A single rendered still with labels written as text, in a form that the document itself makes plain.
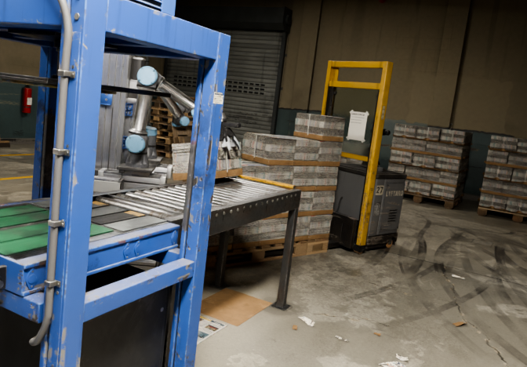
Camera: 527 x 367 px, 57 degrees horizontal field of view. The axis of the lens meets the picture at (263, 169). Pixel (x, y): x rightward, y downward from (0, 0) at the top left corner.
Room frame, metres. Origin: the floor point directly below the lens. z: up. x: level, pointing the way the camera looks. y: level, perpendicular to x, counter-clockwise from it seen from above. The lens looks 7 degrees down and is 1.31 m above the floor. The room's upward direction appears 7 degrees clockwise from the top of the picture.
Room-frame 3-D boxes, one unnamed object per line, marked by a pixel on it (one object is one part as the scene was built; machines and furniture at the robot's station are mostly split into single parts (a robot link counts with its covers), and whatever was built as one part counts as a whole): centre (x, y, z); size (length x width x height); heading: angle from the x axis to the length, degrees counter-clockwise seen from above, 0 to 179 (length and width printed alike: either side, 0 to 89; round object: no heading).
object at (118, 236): (1.75, 0.75, 0.75); 0.70 x 0.65 x 0.10; 153
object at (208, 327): (2.63, 0.31, 0.00); 0.37 x 0.28 x 0.01; 153
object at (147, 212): (2.13, 0.56, 0.77); 0.47 x 0.05 x 0.05; 63
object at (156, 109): (10.65, 2.10, 0.65); 1.33 x 0.94 x 1.30; 157
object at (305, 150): (4.38, -0.24, 0.95); 0.38 x 0.29 x 0.23; 39
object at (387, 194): (5.10, -1.08, 0.40); 0.69 x 0.55 x 0.80; 41
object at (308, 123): (4.57, -0.47, 0.65); 0.39 x 0.30 x 1.29; 41
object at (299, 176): (4.10, 0.08, 0.42); 1.17 x 0.39 x 0.83; 131
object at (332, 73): (5.11, -0.59, 0.97); 0.09 x 0.09 x 1.75; 41
